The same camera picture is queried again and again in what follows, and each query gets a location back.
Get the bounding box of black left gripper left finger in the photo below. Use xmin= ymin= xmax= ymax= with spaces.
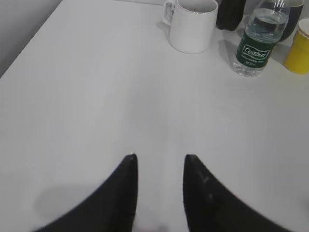
xmin=38 ymin=154 xmax=138 ymax=232

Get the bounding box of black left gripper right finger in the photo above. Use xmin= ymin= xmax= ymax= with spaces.
xmin=183 ymin=154 xmax=298 ymax=232

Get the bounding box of white ceramic mug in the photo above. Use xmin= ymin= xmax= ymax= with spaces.
xmin=162 ymin=0 xmax=219 ymax=54

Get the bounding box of yellow paper cup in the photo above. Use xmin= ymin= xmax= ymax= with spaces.
xmin=284 ymin=18 xmax=309 ymax=74

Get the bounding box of cola bottle red label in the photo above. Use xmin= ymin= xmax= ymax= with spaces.
xmin=216 ymin=0 xmax=246 ymax=31

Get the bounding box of clear water bottle green label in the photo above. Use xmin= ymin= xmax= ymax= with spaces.
xmin=233 ymin=0 xmax=290 ymax=77

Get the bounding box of dark grey mug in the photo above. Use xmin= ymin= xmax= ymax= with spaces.
xmin=279 ymin=0 xmax=305 ymax=42

